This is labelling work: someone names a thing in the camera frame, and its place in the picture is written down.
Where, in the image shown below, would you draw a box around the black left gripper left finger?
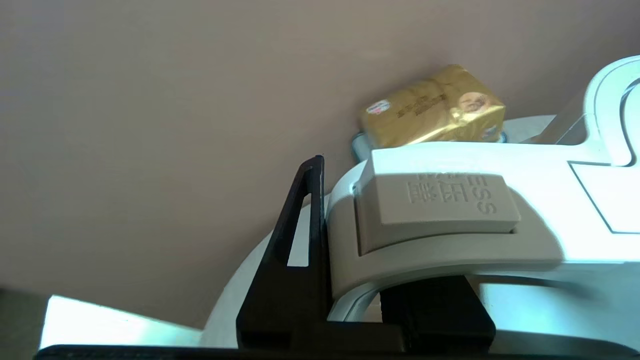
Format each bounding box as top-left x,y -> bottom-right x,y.
236,155 -> 406,352

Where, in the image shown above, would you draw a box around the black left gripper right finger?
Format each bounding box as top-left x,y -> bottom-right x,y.
379,275 -> 497,352

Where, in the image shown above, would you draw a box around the white electric kettle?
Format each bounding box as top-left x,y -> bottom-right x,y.
325,55 -> 640,351

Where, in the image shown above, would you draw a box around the blue-grey tissue box holder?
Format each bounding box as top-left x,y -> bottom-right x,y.
350,130 -> 508,162

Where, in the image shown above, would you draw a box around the gold tissue pack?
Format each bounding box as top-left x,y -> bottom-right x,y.
359,64 -> 506,149

